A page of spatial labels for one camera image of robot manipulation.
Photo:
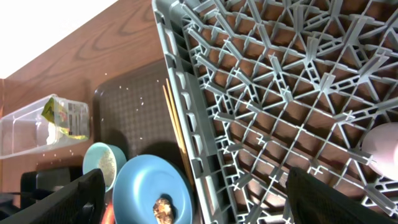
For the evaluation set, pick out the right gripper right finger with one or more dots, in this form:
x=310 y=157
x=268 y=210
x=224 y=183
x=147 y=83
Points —
x=314 y=202

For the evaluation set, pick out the pink cup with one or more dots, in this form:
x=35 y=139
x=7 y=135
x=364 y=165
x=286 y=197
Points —
x=381 y=143

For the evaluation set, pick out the yellow green snack wrapper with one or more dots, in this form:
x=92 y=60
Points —
x=70 y=118

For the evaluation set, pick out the orange carrot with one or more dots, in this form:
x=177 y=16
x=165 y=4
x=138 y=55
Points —
x=108 y=217

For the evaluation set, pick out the wooden chopstick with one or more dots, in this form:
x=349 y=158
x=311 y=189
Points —
x=177 y=118
x=175 y=130

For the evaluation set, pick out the grey dishwasher rack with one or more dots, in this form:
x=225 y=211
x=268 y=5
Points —
x=263 y=86

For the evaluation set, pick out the brown serving tray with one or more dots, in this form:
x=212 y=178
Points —
x=130 y=112

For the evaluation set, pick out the black plastic tray bin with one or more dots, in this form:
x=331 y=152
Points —
x=49 y=180

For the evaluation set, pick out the clear plastic bin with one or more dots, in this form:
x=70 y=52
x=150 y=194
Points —
x=25 y=130

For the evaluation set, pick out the brown food scrap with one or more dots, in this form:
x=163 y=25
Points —
x=163 y=211

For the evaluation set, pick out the light blue rice bowl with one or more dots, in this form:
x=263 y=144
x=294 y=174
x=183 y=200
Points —
x=109 y=159

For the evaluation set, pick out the white paper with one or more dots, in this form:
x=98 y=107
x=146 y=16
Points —
x=52 y=134

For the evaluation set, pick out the left wooden chopstick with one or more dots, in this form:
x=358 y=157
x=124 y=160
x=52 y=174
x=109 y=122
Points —
x=175 y=130

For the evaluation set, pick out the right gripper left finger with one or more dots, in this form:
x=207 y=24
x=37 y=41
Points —
x=81 y=201

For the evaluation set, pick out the blue plate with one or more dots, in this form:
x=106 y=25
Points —
x=145 y=179

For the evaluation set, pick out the right wooden chopstick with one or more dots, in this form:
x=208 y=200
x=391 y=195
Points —
x=177 y=118

